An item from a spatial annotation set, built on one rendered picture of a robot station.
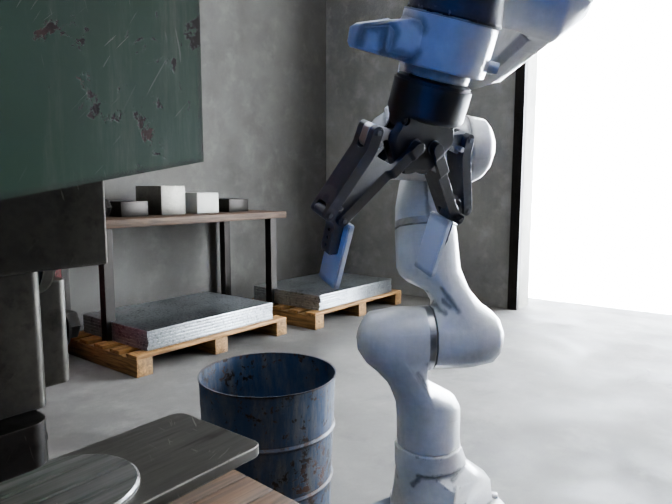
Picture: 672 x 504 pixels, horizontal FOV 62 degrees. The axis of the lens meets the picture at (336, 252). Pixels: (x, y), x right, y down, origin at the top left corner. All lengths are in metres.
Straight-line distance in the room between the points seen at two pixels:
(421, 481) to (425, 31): 0.75
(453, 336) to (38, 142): 0.77
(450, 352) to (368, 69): 4.99
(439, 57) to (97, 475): 0.48
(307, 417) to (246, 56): 4.10
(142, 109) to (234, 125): 4.79
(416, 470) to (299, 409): 0.65
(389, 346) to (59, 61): 0.74
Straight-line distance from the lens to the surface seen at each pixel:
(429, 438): 1.01
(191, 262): 4.81
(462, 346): 0.97
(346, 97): 5.93
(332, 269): 0.56
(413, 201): 0.99
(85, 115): 0.32
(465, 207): 0.65
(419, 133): 0.56
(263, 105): 5.39
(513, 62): 0.75
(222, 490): 1.43
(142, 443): 0.65
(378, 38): 0.54
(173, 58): 0.35
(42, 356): 0.45
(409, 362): 0.96
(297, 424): 1.64
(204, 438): 0.64
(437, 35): 0.52
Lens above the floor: 1.05
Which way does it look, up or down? 7 degrees down
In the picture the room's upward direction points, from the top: straight up
